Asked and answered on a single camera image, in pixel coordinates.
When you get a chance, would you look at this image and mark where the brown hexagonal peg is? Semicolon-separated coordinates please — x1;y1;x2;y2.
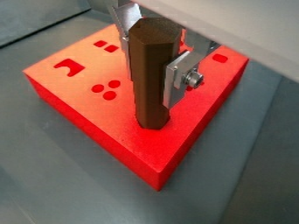
128;17;183;130

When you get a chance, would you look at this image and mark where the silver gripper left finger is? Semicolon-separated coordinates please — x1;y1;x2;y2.
107;1;143;56

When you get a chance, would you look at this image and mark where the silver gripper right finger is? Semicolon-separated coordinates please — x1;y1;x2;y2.
163;29;221;109

